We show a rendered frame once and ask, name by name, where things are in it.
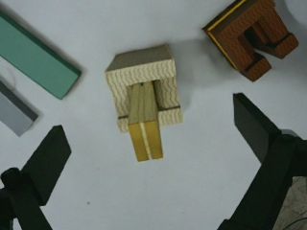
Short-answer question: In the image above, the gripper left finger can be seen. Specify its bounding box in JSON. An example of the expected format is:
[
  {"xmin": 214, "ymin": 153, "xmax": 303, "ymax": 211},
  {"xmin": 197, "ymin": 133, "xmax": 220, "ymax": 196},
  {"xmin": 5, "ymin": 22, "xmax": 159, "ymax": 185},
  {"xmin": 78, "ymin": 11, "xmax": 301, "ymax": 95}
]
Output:
[{"xmin": 0, "ymin": 125, "xmax": 72, "ymax": 230}]

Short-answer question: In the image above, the tan wooden block with slot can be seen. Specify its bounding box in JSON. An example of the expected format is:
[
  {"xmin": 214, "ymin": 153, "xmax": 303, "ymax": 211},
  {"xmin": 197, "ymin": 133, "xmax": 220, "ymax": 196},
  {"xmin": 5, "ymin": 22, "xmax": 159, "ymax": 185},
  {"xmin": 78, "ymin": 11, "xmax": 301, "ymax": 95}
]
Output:
[{"xmin": 104, "ymin": 45, "xmax": 183, "ymax": 134}]

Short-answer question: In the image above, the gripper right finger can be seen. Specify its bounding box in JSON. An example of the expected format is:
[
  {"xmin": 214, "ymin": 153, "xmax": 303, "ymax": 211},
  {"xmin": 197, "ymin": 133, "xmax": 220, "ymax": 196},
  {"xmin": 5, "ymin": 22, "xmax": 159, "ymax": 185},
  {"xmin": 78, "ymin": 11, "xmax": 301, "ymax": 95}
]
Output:
[{"xmin": 217, "ymin": 92, "xmax": 307, "ymax": 230}]

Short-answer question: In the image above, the brown wooden block with slot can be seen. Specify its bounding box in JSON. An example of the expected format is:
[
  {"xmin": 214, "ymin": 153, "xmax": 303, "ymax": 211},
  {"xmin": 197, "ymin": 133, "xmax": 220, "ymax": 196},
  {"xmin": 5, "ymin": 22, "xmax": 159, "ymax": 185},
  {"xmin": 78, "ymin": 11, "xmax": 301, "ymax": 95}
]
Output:
[{"xmin": 201, "ymin": 0, "xmax": 299, "ymax": 82}]

